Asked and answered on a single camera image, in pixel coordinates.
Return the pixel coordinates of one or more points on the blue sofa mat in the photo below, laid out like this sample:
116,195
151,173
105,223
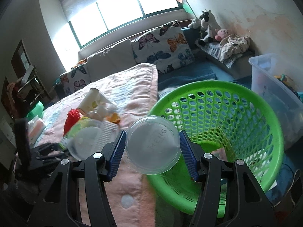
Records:
206,67

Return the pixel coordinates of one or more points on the window with green frame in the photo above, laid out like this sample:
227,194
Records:
91,19

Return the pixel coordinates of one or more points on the red mesh net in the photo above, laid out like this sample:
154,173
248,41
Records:
73,117

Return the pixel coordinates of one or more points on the clear plastic container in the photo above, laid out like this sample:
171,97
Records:
152,145

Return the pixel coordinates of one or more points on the butterfly print cushion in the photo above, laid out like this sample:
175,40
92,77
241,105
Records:
165,46
76,79

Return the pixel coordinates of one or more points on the pink blanket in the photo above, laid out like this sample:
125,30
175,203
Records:
134,92

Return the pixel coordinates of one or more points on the white plush toy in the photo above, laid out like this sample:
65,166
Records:
195,24

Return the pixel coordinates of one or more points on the pink plush toy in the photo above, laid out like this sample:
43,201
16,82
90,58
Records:
221,34

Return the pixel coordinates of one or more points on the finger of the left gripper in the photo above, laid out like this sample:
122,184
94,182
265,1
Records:
22,141

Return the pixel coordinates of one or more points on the cow plush toy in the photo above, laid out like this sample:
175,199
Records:
208,28

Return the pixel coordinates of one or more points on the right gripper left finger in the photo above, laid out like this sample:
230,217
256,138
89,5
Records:
75,192

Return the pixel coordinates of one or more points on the clear bottle green label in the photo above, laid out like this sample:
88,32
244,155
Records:
88,136

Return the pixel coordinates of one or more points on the clear plastic storage bin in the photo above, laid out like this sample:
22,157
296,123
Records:
278,82

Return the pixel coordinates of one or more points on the left butterfly print cushion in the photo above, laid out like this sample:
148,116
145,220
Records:
76,79

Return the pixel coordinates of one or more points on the crumpled patterned cloth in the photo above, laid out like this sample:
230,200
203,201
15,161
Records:
231,45

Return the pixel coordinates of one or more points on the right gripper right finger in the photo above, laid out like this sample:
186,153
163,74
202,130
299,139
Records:
230,194

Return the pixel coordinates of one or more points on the plain white cushion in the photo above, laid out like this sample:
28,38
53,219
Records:
114,59

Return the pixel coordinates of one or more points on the white paper cup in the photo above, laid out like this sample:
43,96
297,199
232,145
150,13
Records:
91,100

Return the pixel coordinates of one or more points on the green plastic laundry basket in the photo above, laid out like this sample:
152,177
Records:
217,114

